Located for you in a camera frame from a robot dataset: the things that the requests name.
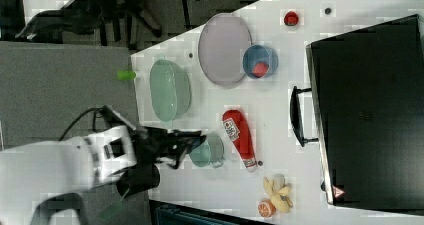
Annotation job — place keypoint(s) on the toy peeled banana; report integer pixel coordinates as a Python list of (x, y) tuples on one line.
[(278, 195)]

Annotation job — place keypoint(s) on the teal cup with handle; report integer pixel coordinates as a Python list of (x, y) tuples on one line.
[(209, 153)]

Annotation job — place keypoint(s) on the loose toy strawberry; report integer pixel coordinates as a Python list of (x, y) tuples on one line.
[(291, 18)]

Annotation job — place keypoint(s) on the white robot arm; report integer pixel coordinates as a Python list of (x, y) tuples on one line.
[(43, 178)]

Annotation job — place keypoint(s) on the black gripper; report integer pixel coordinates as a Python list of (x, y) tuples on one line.
[(156, 145)]

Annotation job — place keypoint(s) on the toy strawberry in bowl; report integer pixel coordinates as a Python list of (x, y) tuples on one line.
[(260, 69)]

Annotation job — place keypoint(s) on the green perforated colander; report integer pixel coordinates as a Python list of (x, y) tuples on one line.
[(170, 90)]

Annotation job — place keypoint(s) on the black office chair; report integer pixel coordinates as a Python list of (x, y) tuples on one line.
[(83, 16)]

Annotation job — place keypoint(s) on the green cylinder peg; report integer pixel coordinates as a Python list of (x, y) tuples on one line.
[(126, 75)]

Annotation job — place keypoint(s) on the small blue bowl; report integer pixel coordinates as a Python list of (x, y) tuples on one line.
[(259, 53)]

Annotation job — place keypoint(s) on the red ketchup bottle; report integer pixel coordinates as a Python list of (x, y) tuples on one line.
[(237, 129)]

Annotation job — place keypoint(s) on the toy orange half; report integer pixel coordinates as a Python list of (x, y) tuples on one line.
[(266, 208)]

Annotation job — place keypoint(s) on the black toaster oven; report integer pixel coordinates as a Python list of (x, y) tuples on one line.
[(367, 92)]

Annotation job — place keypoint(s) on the grey round plate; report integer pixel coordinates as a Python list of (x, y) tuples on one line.
[(222, 44)]

